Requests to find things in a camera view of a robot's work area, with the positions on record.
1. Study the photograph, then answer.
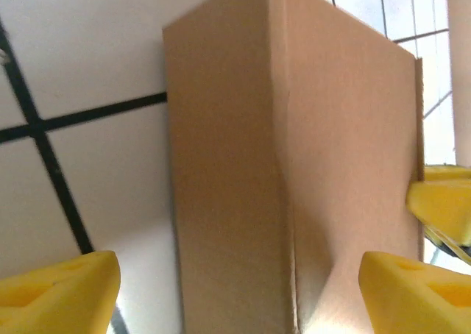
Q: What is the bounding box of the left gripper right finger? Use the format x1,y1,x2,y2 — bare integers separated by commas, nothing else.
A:
358,251,471,334

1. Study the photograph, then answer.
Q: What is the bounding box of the brown cardboard paper box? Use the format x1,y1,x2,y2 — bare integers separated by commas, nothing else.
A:
161,0,426,334

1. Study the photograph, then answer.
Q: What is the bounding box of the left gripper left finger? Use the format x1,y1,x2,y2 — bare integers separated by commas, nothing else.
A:
0,250,121,334

